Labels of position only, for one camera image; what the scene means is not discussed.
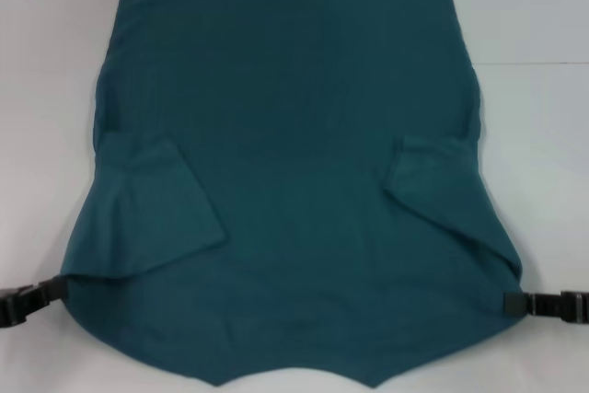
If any teal blue t-shirt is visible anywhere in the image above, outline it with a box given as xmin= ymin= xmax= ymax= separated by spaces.
xmin=65 ymin=0 xmax=525 ymax=364

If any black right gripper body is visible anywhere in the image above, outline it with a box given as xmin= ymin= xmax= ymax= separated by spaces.
xmin=558 ymin=290 xmax=589 ymax=321

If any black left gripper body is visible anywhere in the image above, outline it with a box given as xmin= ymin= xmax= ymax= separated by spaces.
xmin=0 ymin=286 xmax=46 ymax=332

